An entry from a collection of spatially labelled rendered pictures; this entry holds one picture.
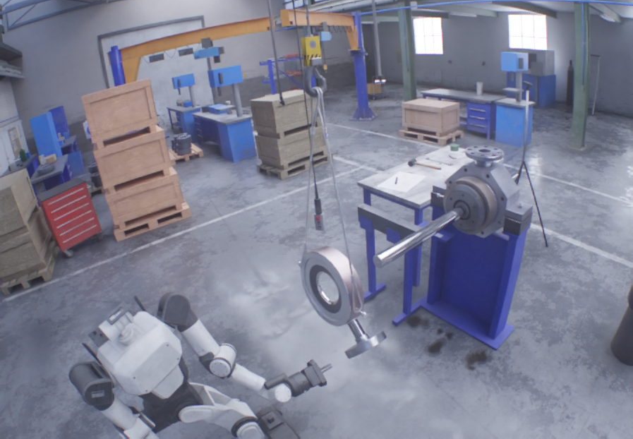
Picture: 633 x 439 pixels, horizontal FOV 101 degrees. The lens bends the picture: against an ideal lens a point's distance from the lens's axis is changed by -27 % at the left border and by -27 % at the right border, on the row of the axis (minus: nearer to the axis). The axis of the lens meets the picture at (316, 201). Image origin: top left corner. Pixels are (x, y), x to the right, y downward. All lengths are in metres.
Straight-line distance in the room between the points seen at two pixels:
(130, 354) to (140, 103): 4.26
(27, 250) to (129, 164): 1.87
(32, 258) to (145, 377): 4.13
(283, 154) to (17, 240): 4.33
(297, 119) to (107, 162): 3.19
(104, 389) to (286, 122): 5.39
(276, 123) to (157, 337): 5.04
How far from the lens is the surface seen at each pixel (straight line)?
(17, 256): 5.31
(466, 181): 2.31
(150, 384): 1.30
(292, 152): 6.22
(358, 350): 1.58
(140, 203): 5.35
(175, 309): 1.31
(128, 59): 8.43
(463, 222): 2.37
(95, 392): 1.28
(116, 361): 1.26
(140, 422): 1.45
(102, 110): 5.13
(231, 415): 1.69
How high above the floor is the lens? 2.13
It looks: 24 degrees down
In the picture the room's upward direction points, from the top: 7 degrees counter-clockwise
